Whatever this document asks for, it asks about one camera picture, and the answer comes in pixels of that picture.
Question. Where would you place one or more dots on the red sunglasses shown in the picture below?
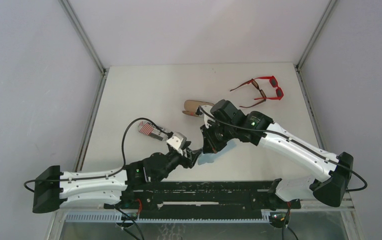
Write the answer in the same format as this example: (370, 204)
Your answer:
(275, 85)

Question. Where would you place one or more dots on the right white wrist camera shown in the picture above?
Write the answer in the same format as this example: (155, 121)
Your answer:
(205, 112)

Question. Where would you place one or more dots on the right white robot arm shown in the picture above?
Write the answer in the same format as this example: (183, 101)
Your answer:
(330, 173)

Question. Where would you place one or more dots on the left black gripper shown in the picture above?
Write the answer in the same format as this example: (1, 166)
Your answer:
(184, 155)

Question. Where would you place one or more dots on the right aluminium frame post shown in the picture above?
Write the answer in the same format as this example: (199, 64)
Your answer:
(299, 67)

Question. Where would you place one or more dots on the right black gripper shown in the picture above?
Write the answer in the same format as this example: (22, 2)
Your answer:
(210, 141)

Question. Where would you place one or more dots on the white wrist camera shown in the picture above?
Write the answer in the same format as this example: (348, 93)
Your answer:
(177, 142)
(205, 112)

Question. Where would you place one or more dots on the brown striped glasses case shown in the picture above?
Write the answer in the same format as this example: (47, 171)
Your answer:
(191, 107)

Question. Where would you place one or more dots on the flag print glasses case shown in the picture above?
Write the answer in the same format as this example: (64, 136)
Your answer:
(146, 128)

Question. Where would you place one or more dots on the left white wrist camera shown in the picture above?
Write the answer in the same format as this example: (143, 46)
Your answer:
(177, 142)

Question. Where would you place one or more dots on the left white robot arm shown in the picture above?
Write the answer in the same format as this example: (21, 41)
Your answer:
(55, 189)

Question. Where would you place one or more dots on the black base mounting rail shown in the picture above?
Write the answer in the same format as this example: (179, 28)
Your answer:
(202, 200)

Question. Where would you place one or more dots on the left aluminium frame post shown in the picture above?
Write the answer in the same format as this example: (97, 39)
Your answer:
(74, 19)

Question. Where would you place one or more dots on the brown tortoise sunglasses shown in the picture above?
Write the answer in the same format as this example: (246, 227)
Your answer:
(253, 90)

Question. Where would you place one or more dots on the aluminium frame post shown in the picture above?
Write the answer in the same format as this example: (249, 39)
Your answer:
(74, 19)
(299, 67)

